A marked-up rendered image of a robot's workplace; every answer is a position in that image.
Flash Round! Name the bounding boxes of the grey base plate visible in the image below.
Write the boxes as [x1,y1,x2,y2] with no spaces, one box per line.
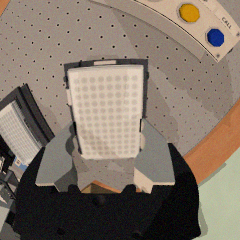
[0,0,240,191]

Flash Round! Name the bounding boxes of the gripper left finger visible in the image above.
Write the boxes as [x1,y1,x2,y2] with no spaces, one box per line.
[13,121,78,235]

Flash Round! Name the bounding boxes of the white well plate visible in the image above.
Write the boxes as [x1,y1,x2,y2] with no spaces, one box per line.
[0,102,41,165]
[67,65,144,160]

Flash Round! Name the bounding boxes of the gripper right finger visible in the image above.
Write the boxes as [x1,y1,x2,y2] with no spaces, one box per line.
[133,118,201,240]

